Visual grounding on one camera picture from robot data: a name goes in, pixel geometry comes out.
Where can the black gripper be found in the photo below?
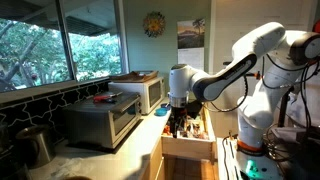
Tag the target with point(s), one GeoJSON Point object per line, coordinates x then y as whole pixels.
{"type": "Point", "coordinates": [178, 116]}

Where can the red pen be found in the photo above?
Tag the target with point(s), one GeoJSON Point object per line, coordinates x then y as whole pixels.
{"type": "Point", "coordinates": [101, 98]}

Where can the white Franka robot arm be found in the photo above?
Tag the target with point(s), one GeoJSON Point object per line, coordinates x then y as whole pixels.
{"type": "Point", "coordinates": [260, 43]}

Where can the white microwave oven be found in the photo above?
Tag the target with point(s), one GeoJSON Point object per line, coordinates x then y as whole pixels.
{"type": "Point", "coordinates": [140, 93]}

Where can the dark gray pen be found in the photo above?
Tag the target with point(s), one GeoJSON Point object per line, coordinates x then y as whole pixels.
{"type": "Point", "coordinates": [115, 94]}

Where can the open wooden drawer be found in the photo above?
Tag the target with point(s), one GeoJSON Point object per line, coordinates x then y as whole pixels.
{"type": "Point", "coordinates": [186, 145]}

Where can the teal bowl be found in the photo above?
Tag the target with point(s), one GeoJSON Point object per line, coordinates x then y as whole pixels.
{"type": "Point", "coordinates": [161, 112]}

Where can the dark blue bowl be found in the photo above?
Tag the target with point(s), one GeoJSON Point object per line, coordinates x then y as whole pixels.
{"type": "Point", "coordinates": [165, 106]}

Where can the wooden lower cabinet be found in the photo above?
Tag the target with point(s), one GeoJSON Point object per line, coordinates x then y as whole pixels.
{"type": "Point", "coordinates": [154, 163]}

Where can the wooden serving tray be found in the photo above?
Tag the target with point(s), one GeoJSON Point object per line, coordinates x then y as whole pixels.
{"type": "Point", "coordinates": [135, 77]}

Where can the stainless steel toaster oven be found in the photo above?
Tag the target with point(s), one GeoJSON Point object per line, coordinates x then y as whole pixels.
{"type": "Point", "coordinates": [100, 123]}

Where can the metal pot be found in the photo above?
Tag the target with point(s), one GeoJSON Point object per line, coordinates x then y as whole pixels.
{"type": "Point", "coordinates": [35, 145]}

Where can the wall calendar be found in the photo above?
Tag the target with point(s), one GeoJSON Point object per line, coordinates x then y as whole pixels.
{"type": "Point", "coordinates": [191, 43]}

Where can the robot mount base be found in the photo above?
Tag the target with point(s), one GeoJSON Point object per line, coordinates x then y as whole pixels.
{"type": "Point", "coordinates": [260, 166]}

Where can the sun wall decoration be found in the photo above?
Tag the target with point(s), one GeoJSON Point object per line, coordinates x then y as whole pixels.
{"type": "Point", "coordinates": [154, 24]}

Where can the window frame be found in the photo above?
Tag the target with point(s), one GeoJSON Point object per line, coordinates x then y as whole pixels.
{"type": "Point", "coordinates": [66, 50]}

